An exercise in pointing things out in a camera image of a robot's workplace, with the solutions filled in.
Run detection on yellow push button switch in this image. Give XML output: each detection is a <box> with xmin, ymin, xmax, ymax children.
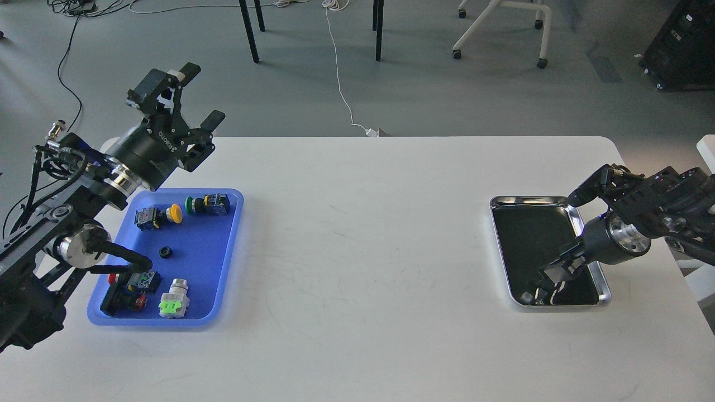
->
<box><xmin>134</xmin><ymin>204</ymin><xmax>183</xmax><ymax>231</ymax></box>

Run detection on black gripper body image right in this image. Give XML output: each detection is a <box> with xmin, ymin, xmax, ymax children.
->
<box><xmin>576</xmin><ymin>214</ymin><xmax>652</xmax><ymax>265</ymax></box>

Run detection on black floor cable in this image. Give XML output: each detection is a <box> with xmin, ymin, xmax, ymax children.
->
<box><xmin>50</xmin><ymin>0</ymin><xmax>129</xmax><ymax>132</ymax></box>

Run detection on white chair base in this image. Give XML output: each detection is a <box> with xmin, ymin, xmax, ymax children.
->
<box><xmin>451</xmin><ymin>0</ymin><xmax>552</xmax><ymax>69</ymax></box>

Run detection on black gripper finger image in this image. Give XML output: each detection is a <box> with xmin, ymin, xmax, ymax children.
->
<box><xmin>522</xmin><ymin>281</ymin><xmax>567</xmax><ymax>305</ymax></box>
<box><xmin>127</xmin><ymin>62</ymin><xmax>201</xmax><ymax>126</ymax></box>
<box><xmin>179</xmin><ymin>110</ymin><xmax>225</xmax><ymax>171</ymax></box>
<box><xmin>538</xmin><ymin>243</ymin><xmax>587</xmax><ymax>285</ymax></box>

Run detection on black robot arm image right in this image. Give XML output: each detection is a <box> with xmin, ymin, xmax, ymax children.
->
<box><xmin>520</xmin><ymin>164</ymin><xmax>714</xmax><ymax>305</ymax></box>

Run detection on silver metal tray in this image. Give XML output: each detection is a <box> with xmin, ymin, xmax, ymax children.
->
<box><xmin>489</xmin><ymin>195</ymin><xmax>611</xmax><ymax>312</ymax></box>

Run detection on silver green switch part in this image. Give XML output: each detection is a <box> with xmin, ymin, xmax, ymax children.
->
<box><xmin>158</xmin><ymin>278</ymin><xmax>190</xmax><ymax>319</ymax></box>

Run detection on black table legs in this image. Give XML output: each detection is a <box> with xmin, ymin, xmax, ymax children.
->
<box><xmin>237</xmin><ymin>0</ymin><xmax>384</xmax><ymax>64</ymax></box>

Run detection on white floor cable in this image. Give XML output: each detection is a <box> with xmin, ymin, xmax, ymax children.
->
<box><xmin>128</xmin><ymin>0</ymin><xmax>379</xmax><ymax>137</ymax></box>

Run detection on green push button switch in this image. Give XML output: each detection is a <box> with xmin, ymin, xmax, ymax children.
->
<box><xmin>184</xmin><ymin>193</ymin><xmax>230</xmax><ymax>216</ymax></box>

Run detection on black equipment case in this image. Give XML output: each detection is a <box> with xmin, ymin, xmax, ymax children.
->
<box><xmin>639</xmin><ymin>1</ymin><xmax>714</xmax><ymax>92</ymax></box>

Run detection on red push button switch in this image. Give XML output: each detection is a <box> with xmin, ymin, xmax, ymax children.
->
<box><xmin>99</xmin><ymin>270</ymin><xmax>163</xmax><ymax>317</ymax></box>

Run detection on blue plastic tray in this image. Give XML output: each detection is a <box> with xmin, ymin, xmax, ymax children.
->
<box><xmin>87</xmin><ymin>188</ymin><xmax>244</xmax><ymax>328</ymax></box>

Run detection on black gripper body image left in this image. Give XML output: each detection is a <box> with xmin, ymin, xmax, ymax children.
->
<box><xmin>107</xmin><ymin>114</ymin><xmax>196</xmax><ymax>191</ymax></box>

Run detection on white object right edge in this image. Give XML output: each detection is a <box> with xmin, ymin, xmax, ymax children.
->
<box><xmin>676</xmin><ymin>133</ymin><xmax>715</xmax><ymax>302</ymax></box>

